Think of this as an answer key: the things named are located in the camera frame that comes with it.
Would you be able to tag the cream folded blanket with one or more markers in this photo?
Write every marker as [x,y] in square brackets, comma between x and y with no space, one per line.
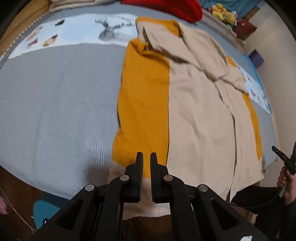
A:
[76,4]

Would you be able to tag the red folded blanket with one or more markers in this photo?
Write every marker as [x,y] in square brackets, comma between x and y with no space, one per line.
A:
[171,8]

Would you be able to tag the teal stool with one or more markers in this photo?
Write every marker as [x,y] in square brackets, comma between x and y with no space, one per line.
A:
[46,206]

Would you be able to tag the yellow plush toy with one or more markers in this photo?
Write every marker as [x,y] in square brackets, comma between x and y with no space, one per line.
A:
[218,10]
[230,17]

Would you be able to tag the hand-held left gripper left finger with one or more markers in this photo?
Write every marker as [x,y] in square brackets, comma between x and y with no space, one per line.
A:
[140,180]

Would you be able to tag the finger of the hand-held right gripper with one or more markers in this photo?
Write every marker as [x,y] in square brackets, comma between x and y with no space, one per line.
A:
[284,158]

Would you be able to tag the person's dark trouser leg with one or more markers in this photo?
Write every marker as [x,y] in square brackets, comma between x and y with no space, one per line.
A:
[266,220]

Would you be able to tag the blue curtain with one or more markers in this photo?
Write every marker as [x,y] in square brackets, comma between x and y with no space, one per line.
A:
[231,4]

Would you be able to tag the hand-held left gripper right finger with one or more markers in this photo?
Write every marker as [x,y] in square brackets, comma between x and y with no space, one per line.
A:
[152,180]

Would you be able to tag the beige and mustard hooded jacket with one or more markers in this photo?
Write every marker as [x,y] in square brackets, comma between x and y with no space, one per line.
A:
[198,115]

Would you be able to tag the person's right hand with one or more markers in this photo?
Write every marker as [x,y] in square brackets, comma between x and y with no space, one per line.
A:
[289,187]

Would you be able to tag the grey printed bedsheet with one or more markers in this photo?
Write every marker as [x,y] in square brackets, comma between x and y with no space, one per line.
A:
[60,104]

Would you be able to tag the dark red cushion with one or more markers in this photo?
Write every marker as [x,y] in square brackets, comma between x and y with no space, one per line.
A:
[245,29]

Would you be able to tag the purple box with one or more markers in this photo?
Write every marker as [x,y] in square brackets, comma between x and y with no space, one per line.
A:
[256,58]

